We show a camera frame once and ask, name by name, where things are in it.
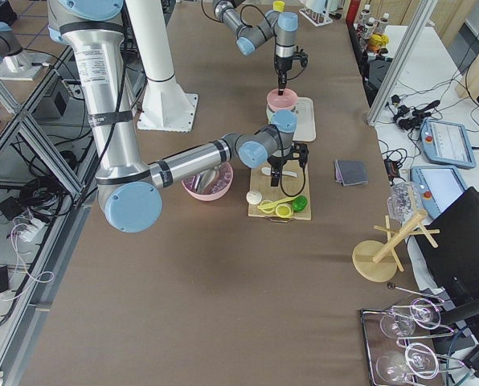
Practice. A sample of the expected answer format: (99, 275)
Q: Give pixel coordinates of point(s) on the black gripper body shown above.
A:
(276, 162)
(281, 66)

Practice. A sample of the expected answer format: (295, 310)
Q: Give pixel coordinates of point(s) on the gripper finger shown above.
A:
(275, 176)
(281, 78)

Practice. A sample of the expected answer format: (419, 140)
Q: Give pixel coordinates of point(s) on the white ceramic spoon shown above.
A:
(267, 171)

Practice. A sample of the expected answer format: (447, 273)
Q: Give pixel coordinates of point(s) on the small pink bowl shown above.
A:
(287, 100)

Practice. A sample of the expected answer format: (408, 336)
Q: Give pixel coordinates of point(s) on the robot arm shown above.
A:
(128, 188)
(281, 26)

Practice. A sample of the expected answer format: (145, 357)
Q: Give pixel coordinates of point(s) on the large pink bowl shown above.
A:
(220, 187)

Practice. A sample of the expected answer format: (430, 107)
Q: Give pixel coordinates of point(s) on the cream cartoon tray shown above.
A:
(306, 129)

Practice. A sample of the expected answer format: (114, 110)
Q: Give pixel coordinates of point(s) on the yellow plastic knife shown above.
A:
(284, 200)

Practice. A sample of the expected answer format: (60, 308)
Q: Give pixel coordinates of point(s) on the white toy bun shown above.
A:
(254, 197)

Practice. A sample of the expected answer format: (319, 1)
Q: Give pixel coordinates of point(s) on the upper lemon slice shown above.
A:
(284, 210)

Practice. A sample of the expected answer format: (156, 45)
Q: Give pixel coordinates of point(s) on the green toy lime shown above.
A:
(300, 203)

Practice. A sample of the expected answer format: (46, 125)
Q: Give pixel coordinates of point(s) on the grey folded cloth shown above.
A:
(350, 173)

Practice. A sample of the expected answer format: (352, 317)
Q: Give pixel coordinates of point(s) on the metal ice scoop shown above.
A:
(205, 180)

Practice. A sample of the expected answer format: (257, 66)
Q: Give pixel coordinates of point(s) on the clear plastic cup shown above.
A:
(404, 201)

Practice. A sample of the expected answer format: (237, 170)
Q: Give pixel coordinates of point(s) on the wooden cup tree stand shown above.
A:
(379, 262)

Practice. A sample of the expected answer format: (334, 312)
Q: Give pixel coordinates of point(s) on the lower blue teach pendant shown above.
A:
(439, 186)

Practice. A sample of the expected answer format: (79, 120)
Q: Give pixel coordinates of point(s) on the blue teach pendant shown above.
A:
(439, 186)
(446, 143)

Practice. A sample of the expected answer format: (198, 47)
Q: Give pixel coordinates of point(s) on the upper blue teach pendant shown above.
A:
(446, 143)

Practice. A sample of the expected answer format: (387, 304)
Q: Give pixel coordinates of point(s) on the black monitor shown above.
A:
(454, 264)

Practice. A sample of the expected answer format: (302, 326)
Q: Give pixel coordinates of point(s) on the upper wine glass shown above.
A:
(401, 321)

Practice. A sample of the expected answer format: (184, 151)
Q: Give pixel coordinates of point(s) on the wine glass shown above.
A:
(417, 362)
(401, 321)

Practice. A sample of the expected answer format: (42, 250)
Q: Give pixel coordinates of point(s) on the lower wine glass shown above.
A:
(417, 362)

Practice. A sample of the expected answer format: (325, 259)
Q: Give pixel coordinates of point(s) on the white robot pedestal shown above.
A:
(165, 106)

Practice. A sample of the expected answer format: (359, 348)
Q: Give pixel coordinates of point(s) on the aluminium frame post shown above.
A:
(406, 47)

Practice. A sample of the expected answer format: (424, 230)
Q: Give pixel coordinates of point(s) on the black wire glass rack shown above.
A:
(398, 345)

